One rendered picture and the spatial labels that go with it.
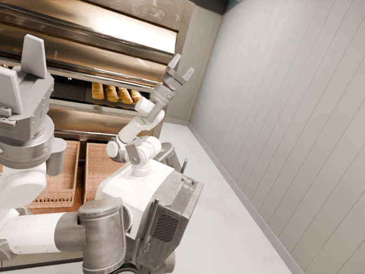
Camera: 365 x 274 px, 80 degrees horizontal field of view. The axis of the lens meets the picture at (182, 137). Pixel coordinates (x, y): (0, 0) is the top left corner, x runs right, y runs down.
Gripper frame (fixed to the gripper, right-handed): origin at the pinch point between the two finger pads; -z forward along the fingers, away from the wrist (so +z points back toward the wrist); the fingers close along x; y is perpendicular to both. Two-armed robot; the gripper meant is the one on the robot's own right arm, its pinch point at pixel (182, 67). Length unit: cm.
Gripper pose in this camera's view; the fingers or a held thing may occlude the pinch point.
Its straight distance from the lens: 97.6
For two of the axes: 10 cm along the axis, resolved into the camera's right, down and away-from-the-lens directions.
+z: -6.1, 7.8, 1.6
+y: -5.8, -5.7, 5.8
